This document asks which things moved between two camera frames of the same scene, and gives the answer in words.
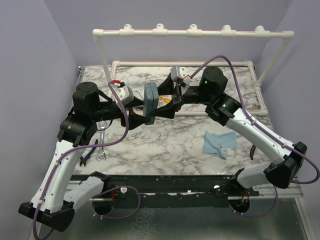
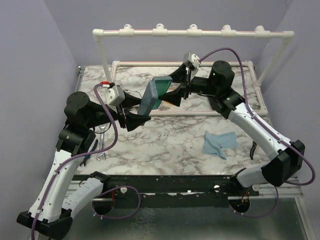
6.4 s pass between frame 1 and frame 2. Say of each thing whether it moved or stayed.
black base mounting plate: stayed
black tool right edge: stayed
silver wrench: stayed
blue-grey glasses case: moved
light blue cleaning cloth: stayed
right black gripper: moved
